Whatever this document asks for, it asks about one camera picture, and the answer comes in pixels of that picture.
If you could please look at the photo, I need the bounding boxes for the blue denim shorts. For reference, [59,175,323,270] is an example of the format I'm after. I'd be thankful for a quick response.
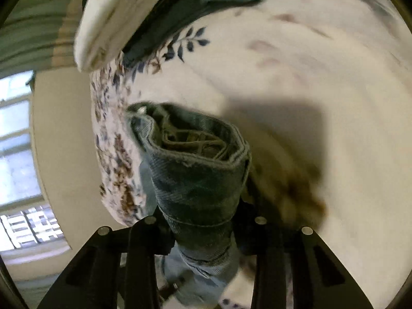
[125,102,251,308]

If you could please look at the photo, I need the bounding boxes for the floral bed quilt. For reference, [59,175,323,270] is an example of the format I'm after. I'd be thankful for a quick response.
[91,0,411,308]

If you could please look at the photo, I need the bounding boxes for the green curtain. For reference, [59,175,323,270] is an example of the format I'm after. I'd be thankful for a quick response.
[1,0,82,78]

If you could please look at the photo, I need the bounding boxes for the white folded pants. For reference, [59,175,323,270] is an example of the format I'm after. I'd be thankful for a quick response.
[73,0,159,73]

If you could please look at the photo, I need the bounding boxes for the dark green folded pants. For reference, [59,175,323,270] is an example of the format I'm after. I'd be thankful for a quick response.
[123,0,263,69]

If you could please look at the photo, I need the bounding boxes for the window with white frame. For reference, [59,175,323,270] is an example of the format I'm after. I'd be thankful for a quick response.
[1,71,64,252]

